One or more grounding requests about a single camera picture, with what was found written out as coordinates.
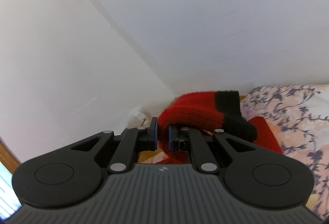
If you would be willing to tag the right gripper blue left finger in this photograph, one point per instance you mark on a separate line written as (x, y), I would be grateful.
(130, 144)

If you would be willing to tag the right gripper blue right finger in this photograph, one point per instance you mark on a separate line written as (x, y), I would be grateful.
(191, 141)

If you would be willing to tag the red knit cardigan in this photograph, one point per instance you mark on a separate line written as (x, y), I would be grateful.
(260, 134)

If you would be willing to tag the floral bed sheet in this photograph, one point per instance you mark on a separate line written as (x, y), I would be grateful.
(298, 117)

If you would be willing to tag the white wall socket strip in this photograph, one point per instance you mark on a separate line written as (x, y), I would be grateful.
(141, 115)

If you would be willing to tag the wooden door frame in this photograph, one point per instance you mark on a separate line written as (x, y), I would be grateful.
(7, 158)

